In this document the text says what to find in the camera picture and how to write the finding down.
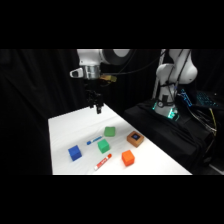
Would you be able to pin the dull green block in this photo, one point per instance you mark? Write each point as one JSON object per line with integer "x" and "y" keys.
{"x": 109, "y": 131}

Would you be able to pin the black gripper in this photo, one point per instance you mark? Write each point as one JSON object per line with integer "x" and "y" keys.
{"x": 90, "y": 90}

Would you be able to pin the black draped robot stand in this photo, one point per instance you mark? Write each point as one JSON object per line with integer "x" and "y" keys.
{"x": 173, "y": 140}

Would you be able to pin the bright green cube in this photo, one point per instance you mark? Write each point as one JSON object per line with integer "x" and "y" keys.
{"x": 103, "y": 146}

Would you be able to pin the blue cube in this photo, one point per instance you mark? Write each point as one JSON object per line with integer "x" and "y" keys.
{"x": 74, "y": 153}

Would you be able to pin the black curtain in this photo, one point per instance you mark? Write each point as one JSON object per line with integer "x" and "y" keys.
{"x": 30, "y": 106}

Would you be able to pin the red cube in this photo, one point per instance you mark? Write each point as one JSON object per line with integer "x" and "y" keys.
{"x": 128, "y": 157}

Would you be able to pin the green base light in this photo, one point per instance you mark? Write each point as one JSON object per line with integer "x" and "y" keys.
{"x": 172, "y": 114}

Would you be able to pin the red marker pen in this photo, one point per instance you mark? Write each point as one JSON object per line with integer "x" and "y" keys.
{"x": 102, "y": 162}

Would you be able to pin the brown block with blue top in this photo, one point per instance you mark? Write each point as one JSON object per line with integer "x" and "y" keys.
{"x": 135, "y": 138}

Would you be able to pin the tan wrist camera mount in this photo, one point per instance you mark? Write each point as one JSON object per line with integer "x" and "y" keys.
{"x": 110, "y": 78}

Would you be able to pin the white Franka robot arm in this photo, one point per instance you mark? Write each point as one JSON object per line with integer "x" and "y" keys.
{"x": 90, "y": 56}

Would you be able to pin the blue backlit keyboard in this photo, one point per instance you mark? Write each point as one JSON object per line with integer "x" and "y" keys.
{"x": 207, "y": 99}

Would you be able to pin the blue marker pen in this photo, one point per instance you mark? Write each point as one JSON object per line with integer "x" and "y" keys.
{"x": 94, "y": 140}

